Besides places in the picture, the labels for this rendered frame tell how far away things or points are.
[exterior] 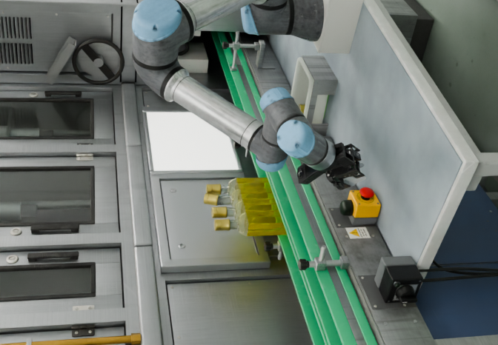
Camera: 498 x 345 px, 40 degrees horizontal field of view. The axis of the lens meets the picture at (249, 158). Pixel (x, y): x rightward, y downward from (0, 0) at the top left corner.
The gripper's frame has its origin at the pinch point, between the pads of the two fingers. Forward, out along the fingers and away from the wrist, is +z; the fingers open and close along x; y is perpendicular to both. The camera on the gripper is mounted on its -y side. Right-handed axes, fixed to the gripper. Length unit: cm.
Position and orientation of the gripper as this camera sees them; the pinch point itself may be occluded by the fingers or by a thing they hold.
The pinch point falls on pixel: (351, 180)
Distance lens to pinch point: 177.9
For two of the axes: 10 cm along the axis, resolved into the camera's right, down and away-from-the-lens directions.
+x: -1.0, -9.1, 4.0
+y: 8.3, -3.0, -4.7
